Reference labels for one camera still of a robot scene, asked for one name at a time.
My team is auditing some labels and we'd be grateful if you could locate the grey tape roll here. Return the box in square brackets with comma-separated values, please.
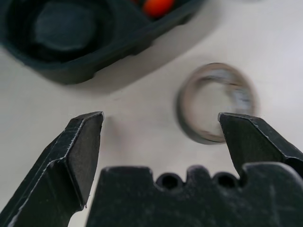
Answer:
[175, 62, 260, 144]

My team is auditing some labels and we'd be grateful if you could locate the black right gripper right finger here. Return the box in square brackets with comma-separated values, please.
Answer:
[217, 113, 303, 178]

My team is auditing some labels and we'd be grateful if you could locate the beige table cover sheet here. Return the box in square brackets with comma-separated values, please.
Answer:
[0, 0, 303, 227]

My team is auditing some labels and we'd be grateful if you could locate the large orange black screwdriver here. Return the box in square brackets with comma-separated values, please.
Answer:
[142, 0, 176, 18]

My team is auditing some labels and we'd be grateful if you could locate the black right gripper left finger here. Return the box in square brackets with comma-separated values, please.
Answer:
[0, 111, 105, 227]

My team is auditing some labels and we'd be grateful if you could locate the black tool case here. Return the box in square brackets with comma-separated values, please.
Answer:
[0, 0, 202, 85]

